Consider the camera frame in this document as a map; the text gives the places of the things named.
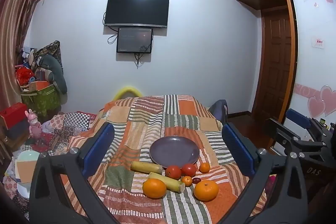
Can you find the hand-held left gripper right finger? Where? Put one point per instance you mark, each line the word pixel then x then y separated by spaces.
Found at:
pixel 236 148

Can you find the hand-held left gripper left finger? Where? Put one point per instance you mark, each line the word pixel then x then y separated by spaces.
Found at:
pixel 99 145

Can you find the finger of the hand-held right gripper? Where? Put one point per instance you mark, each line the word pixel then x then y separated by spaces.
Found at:
pixel 279 130
pixel 298 116

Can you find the small tangerine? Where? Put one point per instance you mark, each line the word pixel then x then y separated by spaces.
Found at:
pixel 187 181
pixel 204 167

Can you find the dark yellow sugarcane piece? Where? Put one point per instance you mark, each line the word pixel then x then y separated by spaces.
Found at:
pixel 145 167

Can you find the dark red date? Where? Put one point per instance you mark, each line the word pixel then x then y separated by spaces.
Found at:
pixel 197 180

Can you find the red tomato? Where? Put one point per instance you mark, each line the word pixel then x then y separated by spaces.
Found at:
pixel 173 172
pixel 189 169

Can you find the large orange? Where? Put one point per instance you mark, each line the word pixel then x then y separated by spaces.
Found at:
pixel 206 190
pixel 154 188

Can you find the purple plate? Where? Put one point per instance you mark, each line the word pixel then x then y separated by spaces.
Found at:
pixel 174 150

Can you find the pale yellow sugarcane piece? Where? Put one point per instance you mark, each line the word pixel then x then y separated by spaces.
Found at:
pixel 170 182

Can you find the floral patchwork quilt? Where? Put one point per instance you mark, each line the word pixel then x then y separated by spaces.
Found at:
pixel 65 124

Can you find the striped patchwork blanket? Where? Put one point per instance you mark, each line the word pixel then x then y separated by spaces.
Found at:
pixel 147 121

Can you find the brown wooden door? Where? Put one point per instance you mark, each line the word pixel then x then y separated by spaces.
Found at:
pixel 275 64

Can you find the pink plush toy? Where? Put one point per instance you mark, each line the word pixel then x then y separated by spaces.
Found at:
pixel 34 124

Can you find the green storage box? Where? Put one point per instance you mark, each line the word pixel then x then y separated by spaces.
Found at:
pixel 39 102

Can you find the mint and tan board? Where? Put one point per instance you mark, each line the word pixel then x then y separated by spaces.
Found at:
pixel 26 166

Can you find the grey plush toy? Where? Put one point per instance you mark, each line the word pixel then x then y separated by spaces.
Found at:
pixel 56 74

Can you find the red box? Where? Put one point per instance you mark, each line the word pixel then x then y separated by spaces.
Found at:
pixel 13 111

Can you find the red plastic bag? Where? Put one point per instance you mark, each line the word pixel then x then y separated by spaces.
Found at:
pixel 24 75

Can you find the dark patterned cushion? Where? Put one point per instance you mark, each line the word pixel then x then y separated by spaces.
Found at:
pixel 53 49

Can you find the small black monitor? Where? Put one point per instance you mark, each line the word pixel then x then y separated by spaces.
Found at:
pixel 134 39

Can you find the brown striped curtain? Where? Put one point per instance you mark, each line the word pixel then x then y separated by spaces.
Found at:
pixel 13 29

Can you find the white wall label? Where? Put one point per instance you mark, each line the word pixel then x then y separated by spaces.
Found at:
pixel 319 43

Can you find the black wall television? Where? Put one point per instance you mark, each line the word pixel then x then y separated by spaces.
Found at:
pixel 136 10

